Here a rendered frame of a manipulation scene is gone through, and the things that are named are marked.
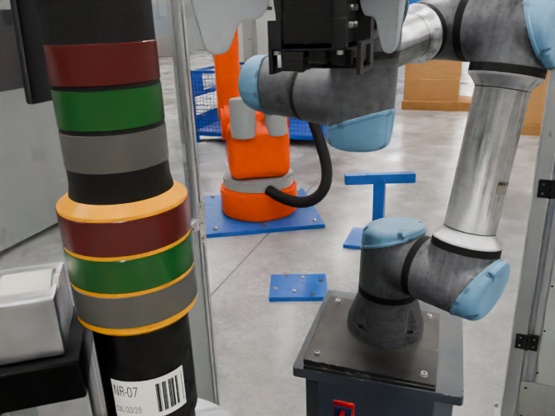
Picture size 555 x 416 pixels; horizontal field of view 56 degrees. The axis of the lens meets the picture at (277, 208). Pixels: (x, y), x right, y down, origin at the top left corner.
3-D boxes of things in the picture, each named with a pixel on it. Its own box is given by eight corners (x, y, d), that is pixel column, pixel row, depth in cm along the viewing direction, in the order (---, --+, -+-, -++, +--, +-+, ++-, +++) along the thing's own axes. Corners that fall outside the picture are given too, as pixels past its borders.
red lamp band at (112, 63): (41, 91, 15) (33, 45, 14) (56, 78, 18) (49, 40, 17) (163, 83, 15) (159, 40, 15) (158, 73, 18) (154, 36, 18)
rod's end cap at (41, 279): (-12, 292, 17) (54, 283, 17) (1, 266, 18) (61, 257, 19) (1, 345, 17) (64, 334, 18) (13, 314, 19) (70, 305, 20)
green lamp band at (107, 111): (50, 137, 15) (42, 94, 15) (63, 117, 18) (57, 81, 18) (168, 127, 16) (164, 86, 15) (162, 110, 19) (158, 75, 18)
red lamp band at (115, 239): (54, 267, 16) (46, 230, 15) (68, 217, 20) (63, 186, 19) (198, 247, 17) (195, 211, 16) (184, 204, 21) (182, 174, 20)
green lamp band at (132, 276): (61, 304, 16) (54, 270, 16) (74, 248, 20) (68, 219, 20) (201, 283, 17) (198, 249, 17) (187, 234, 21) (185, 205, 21)
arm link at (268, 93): (429, -16, 95) (225, 45, 66) (488, -17, 87) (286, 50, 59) (429, 49, 100) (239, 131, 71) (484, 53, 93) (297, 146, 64)
